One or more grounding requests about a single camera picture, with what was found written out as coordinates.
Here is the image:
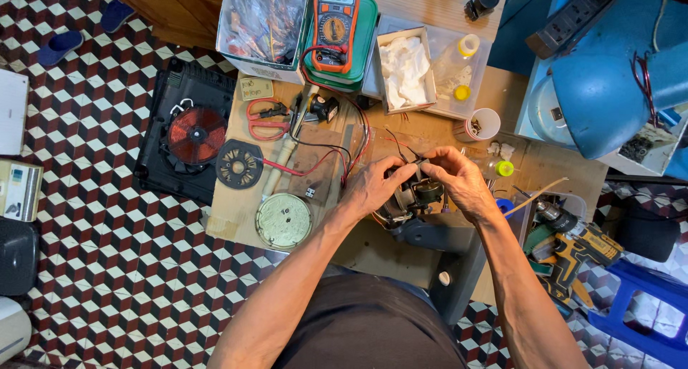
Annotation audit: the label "orange digital multimeter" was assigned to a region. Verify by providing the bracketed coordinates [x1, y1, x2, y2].
[311, 0, 362, 75]

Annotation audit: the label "small cardboard box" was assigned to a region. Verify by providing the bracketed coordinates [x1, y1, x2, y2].
[374, 25, 438, 115]

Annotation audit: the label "black fan motor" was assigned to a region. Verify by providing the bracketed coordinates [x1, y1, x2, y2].
[375, 158, 447, 230]

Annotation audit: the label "open black induction cooker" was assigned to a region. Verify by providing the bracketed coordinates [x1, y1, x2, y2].
[133, 57, 238, 206]

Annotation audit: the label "person's right hand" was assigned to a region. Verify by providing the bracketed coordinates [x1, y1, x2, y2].
[420, 145, 502, 226]

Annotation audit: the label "copper induction coil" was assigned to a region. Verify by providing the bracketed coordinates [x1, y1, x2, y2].
[167, 106, 229, 166]

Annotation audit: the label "white crumpled tissue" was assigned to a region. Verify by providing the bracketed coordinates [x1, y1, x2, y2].
[379, 35, 432, 111]

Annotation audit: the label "clear plastic tray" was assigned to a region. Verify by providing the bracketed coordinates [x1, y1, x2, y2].
[360, 14, 493, 120]

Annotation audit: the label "white crumpled paper scrap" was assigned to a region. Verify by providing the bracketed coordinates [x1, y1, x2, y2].
[486, 142, 516, 162]

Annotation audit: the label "brown wooden cabinet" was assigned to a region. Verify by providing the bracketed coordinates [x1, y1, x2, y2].
[96, 0, 228, 51]

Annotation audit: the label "cream and silver box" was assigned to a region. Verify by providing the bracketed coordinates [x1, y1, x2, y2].
[0, 159, 44, 222]

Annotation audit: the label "blue slipper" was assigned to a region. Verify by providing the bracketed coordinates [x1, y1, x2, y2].
[36, 30, 85, 67]
[100, 0, 137, 34]

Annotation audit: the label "white tray of black screws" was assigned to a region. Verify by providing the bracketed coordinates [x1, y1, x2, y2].
[596, 121, 682, 177]

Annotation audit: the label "black power strip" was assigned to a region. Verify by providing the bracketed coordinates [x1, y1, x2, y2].
[525, 0, 633, 60]

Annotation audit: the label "black plastic appliance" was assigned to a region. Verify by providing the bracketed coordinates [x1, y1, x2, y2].
[0, 217, 40, 298]

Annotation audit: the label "clear bottle with yellow cap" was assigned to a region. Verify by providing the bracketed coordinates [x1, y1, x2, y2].
[431, 34, 481, 99]

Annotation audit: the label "clear tub of tools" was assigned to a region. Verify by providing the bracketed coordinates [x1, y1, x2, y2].
[510, 191, 588, 251]

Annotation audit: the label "white rounded appliance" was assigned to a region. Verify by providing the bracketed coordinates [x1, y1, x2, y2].
[0, 296, 32, 365]

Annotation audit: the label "red multimeter test lead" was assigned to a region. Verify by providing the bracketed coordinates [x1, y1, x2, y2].
[262, 43, 373, 188]

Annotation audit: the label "black multimeter test lead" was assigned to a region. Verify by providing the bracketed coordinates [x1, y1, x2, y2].
[289, 87, 372, 189]

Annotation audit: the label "person's black shirt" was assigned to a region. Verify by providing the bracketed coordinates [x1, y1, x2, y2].
[271, 271, 469, 369]

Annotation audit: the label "grey fan stand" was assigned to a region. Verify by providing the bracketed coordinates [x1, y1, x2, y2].
[391, 212, 488, 327]

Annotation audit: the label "blue plastic stool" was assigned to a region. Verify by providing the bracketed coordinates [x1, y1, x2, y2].
[587, 258, 688, 368]

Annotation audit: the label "green lidded container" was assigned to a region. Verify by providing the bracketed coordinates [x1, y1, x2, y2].
[303, 0, 379, 94]

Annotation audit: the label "box of bagged parts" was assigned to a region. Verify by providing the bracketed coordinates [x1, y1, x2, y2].
[215, 0, 313, 85]

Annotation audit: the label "small bottle with green cap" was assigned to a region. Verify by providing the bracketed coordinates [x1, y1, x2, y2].
[472, 156, 516, 180]

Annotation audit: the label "pale green round disc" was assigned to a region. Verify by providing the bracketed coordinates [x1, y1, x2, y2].
[254, 192, 314, 251]

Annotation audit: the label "thin wooden stick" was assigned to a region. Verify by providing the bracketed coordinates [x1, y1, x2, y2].
[503, 177, 570, 218]

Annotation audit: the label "cream handled soldering iron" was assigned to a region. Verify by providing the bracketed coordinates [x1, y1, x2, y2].
[261, 83, 319, 199]

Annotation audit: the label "white paper cup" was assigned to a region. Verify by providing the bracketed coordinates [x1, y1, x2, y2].
[453, 107, 502, 143]

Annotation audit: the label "person's left hand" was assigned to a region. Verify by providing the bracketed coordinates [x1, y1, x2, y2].
[341, 154, 420, 226]

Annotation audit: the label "black round stool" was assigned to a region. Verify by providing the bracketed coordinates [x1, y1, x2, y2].
[612, 204, 682, 263]

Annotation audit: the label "black round fan bracket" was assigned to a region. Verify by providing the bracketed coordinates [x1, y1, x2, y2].
[215, 139, 264, 190]

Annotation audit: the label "white flat board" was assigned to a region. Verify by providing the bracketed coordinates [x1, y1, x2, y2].
[0, 68, 30, 156]

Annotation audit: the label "brown cardboard sheet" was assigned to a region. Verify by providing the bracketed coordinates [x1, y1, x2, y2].
[206, 75, 377, 253]

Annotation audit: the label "red handled scissors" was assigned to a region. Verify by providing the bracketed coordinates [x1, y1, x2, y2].
[245, 97, 294, 142]

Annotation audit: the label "yellow black cordless drill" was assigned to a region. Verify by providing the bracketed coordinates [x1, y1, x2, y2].
[534, 199, 625, 306]

